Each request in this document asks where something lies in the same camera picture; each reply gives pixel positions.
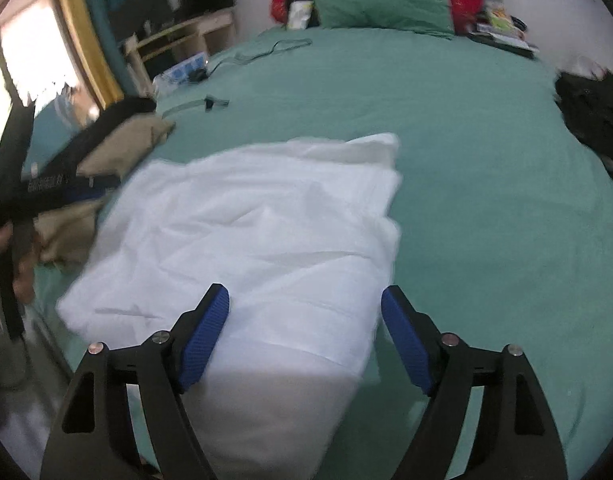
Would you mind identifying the thick black cable with plug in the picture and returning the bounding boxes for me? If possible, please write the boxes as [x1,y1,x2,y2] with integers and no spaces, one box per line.
[159,95,231,118]

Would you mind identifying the black cloth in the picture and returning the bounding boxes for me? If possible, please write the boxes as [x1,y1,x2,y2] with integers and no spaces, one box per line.
[99,96,158,128]

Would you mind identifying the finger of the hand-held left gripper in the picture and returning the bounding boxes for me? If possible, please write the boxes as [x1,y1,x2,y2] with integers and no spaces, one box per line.
[56,112,120,173]
[64,172,124,208]

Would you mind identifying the wooden desk shelf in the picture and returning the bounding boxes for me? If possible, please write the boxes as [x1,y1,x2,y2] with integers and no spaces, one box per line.
[121,10,237,96]

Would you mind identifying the black clothes with white print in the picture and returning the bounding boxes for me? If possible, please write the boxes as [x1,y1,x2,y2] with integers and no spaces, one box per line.
[553,70,613,176]

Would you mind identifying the teal curtain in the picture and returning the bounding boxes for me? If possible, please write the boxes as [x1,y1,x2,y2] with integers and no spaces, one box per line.
[76,0,147,96]

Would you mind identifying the green pillow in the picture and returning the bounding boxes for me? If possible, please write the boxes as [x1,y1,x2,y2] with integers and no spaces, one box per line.
[299,0,457,38]

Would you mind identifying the bed with green sheet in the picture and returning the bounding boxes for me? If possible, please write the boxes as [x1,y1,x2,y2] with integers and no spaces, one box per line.
[26,25,613,480]

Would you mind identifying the gold window frame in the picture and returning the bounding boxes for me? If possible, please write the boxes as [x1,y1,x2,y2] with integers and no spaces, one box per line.
[49,0,124,111]

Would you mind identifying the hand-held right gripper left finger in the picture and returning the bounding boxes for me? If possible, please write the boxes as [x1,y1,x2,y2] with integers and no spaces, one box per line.
[39,283,231,480]

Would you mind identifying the beige clothes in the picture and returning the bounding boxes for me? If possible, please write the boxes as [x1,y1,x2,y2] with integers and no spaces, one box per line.
[34,112,177,268]

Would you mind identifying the thin black cable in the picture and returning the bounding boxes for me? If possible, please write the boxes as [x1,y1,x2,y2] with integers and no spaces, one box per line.
[206,37,312,73]

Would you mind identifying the black box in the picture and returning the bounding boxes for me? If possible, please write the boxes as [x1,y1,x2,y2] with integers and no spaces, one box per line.
[109,0,172,36]

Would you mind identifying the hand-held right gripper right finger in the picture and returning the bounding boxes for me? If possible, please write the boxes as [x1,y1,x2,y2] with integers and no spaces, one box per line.
[381,285,569,480]

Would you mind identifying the white power strip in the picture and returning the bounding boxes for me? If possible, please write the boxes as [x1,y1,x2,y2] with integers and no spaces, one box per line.
[154,52,210,93]

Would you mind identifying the green snack packet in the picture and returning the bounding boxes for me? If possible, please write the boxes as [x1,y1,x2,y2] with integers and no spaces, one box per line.
[486,2,513,31]

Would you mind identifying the white hoodie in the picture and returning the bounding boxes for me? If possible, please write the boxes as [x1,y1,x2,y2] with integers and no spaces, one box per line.
[56,132,404,471]

